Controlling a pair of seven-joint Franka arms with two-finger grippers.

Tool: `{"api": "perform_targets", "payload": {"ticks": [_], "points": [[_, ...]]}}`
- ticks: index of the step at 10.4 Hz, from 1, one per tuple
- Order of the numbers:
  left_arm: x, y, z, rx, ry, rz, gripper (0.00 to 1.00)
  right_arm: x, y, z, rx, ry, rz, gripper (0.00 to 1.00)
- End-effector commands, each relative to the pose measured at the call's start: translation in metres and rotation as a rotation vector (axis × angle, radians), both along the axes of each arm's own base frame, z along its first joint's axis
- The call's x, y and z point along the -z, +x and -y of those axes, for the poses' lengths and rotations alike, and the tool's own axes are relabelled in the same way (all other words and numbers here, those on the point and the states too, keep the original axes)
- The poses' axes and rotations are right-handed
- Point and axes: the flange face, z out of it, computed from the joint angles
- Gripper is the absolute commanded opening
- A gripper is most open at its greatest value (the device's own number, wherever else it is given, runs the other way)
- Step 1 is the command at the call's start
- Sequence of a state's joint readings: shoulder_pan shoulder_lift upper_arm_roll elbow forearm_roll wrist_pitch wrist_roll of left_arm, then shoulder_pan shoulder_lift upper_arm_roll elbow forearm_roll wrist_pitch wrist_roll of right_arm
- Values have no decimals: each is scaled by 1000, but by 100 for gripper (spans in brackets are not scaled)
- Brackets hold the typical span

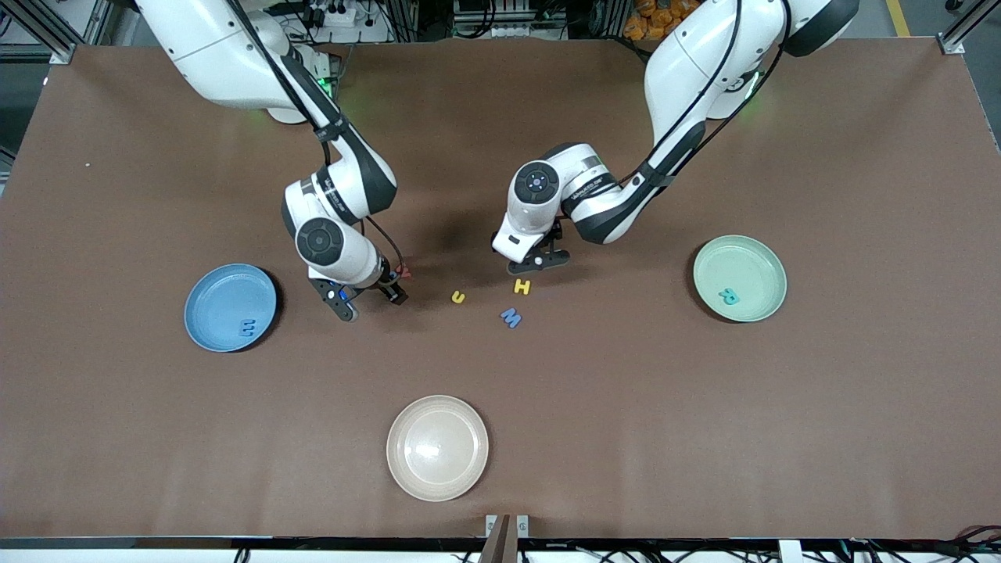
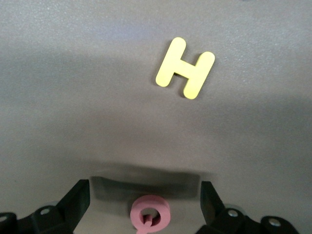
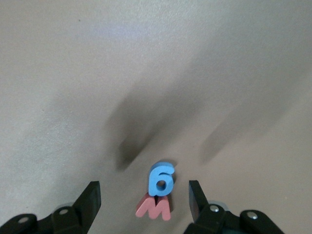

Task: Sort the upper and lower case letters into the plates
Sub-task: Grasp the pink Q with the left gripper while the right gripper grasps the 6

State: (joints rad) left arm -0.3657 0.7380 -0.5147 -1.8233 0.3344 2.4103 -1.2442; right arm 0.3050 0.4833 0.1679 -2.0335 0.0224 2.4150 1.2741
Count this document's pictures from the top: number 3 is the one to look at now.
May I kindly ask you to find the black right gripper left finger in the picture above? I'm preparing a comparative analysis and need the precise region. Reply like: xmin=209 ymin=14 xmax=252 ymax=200
xmin=0 ymin=180 xmax=102 ymax=234

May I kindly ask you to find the red letter w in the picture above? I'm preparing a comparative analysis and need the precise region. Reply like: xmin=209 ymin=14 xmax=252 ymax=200
xmin=135 ymin=192 xmax=171 ymax=221

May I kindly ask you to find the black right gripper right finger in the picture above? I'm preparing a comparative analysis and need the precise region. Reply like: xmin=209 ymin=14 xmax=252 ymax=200
xmin=186 ymin=180 xmax=286 ymax=234

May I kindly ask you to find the light blue letter g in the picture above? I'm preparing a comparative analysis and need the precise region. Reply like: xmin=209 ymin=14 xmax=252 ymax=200
xmin=148 ymin=162 xmax=175 ymax=197

